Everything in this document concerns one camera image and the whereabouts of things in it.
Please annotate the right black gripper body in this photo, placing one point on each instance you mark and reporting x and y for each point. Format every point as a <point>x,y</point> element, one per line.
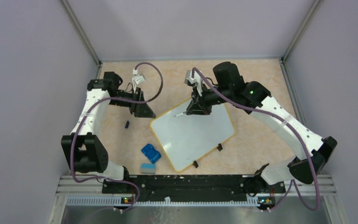
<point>211,98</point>

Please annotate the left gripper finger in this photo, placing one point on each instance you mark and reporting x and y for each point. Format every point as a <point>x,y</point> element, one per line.
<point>140,100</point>
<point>144,111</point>

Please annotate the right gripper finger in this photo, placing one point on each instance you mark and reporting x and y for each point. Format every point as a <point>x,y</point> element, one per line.
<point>206,109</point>
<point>193,108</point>

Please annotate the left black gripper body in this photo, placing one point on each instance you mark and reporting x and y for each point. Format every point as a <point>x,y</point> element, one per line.
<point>133,97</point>

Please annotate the yellow framed whiteboard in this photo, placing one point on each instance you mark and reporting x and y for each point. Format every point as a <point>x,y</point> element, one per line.
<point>186,138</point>

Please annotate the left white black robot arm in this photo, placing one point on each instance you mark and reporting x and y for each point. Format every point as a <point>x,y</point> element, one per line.
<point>82,148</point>

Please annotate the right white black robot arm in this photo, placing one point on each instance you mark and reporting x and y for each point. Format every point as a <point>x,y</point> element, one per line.
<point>311,150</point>

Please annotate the grey blue toy brick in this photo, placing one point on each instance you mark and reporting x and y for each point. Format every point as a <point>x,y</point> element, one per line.
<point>149,169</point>

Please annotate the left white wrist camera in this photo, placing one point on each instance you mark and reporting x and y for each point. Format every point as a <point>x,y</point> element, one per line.
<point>137,78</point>

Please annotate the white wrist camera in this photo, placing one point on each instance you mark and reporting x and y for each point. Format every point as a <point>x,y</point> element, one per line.
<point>137,78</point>
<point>194,80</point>

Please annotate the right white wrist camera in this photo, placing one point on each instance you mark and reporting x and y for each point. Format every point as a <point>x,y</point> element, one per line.
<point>194,80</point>

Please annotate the whiteboard wire stand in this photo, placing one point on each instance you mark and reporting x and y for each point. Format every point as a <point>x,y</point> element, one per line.
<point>218,148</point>

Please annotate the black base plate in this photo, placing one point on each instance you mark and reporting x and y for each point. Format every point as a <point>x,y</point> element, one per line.
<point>193,188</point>

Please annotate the white slotted cable duct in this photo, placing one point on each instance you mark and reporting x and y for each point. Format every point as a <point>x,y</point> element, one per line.
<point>116,201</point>

